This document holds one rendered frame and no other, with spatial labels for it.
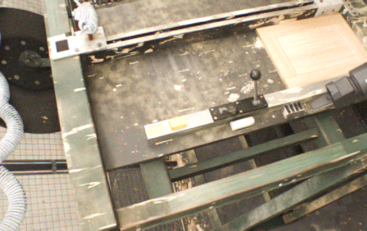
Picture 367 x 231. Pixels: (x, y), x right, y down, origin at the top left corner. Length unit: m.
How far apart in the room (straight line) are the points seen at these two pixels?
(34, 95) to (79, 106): 0.66
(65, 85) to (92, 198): 0.39
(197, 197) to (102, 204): 0.27
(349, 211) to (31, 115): 2.04
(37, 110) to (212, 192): 0.98
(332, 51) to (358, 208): 1.33
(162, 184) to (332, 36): 0.92
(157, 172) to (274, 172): 0.37
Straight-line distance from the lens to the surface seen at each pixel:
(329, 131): 1.34
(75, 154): 1.04
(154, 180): 1.13
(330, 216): 2.65
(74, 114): 1.11
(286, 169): 1.12
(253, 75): 1.13
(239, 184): 1.06
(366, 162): 1.65
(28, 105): 1.71
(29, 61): 1.83
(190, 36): 1.34
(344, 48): 1.54
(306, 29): 1.53
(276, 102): 1.23
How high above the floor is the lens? 2.32
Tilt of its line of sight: 39 degrees down
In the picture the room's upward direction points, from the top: 85 degrees counter-clockwise
